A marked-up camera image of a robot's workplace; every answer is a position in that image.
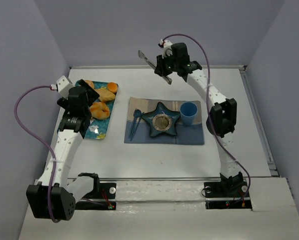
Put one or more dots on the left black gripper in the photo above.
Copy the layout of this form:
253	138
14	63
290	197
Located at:
93	90

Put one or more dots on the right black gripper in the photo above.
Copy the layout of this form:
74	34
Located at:
160	66

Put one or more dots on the twisted orange glazed bread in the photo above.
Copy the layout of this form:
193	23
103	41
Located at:
99	111

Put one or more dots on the metal tongs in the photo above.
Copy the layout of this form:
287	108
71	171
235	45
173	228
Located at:
142	56

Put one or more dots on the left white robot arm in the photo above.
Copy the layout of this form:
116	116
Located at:
52	197

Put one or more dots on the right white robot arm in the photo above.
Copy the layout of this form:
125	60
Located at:
222	115

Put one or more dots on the tan turnover pastry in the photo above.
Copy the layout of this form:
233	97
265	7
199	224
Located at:
105	95

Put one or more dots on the small round orange bun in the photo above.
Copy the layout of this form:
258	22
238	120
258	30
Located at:
112	87

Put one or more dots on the teal floral tray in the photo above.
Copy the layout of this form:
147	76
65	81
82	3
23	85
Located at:
102	120

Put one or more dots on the blue plastic cup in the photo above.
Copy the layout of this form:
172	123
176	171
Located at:
188	112

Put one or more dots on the blue plastic spork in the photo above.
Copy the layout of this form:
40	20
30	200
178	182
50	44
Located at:
136	115

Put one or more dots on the blue star-shaped plate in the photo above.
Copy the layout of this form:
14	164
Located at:
161	120

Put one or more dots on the blue plastic chopstick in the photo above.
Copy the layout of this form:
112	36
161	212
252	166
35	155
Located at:
136	126

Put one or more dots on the blue beige placemat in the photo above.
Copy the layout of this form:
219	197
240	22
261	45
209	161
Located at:
191	135

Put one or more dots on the sugared ring donut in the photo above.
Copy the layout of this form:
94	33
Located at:
90	83

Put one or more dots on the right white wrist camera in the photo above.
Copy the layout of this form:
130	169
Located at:
166	47

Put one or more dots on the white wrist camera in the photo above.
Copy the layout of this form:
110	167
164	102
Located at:
166	47
62	86

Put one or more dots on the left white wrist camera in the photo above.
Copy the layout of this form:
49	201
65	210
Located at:
62	86

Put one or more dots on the metal rail front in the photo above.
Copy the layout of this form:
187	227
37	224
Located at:
115	179

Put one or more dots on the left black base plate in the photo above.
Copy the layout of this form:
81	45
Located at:
103	200

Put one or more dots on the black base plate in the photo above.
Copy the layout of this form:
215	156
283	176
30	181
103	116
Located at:
103	200
218	198

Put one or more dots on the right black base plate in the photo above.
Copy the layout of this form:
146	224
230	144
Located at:
218	198

